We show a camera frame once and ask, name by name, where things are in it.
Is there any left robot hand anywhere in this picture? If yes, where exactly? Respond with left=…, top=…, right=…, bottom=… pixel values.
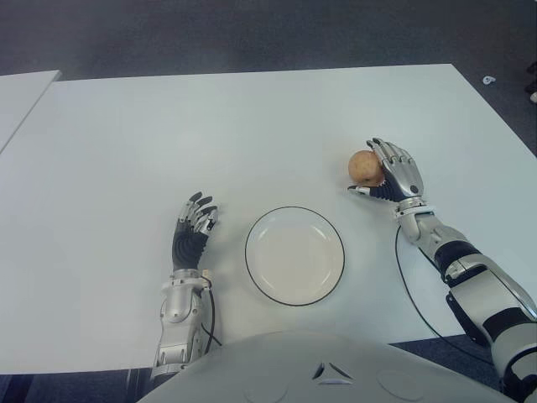
left=169, top=191, right=222, bottom=272

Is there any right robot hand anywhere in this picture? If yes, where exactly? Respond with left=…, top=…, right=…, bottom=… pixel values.
left=347, top=137, right=426, bottom=204

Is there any yellow-red apple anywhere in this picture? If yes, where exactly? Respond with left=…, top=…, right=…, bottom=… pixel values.
left=348, top=149, right=387, bottom=187

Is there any white plate with black rim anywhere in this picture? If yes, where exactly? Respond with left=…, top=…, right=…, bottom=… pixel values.
left=243, top=206, right=347, bottom=307

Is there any grey robot torso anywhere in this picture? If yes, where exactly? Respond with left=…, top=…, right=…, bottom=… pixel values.
left=135, top=328, right=519, bottom=403

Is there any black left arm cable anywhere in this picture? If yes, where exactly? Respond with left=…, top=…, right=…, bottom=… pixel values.
left=200, top=288, right=224, bottom=348

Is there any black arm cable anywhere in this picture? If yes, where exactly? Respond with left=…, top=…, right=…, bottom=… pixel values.
left=394, top=228, right=493, bottom=367
left=200, top=288, right=224, bottom=348

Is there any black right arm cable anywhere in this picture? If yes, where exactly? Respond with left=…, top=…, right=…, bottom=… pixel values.
left=394, top=228, right=493, bottom=367

